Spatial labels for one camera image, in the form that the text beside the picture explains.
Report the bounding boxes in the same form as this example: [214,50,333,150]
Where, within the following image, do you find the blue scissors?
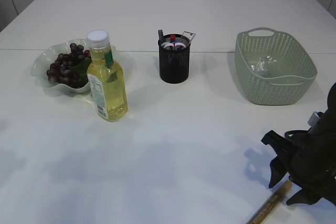
[173,41,186,50]

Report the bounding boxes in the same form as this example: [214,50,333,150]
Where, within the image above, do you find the green plastic basket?
[235,27,318,106]

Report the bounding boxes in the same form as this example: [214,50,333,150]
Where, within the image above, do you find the gold marker pen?
[247,180,292,224]

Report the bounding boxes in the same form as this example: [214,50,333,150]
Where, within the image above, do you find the pink scissors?
[161,41,176,50]

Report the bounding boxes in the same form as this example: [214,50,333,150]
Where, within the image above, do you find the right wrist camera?
[308,111,323,127]

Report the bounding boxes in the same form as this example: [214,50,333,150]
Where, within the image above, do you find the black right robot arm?
[261,86,335,206]

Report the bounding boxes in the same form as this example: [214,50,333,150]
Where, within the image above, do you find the grey marker pen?
[158,29,165,44]

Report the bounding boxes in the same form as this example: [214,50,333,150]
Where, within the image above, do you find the black mesh pen holder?
[158,34,191,84]

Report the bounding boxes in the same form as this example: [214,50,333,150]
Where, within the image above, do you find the clear plastic sheet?
[249,55,277,77]

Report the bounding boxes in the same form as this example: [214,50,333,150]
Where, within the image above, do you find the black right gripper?
[261,130,335,206]

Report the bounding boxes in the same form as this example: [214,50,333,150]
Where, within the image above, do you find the yellow tea bottle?
[87,30,128,122]

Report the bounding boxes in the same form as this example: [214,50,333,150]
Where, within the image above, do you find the purple grape bunch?
[46,42,92,89]

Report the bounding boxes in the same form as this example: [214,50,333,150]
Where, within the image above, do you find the green wavy plastic plate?
[30,39,124,95]

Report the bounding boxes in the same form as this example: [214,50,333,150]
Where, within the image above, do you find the red marker pen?
[170,34,176,44]

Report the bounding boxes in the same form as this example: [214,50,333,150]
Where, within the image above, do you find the clear plastic ruler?
[180,31,196,47]

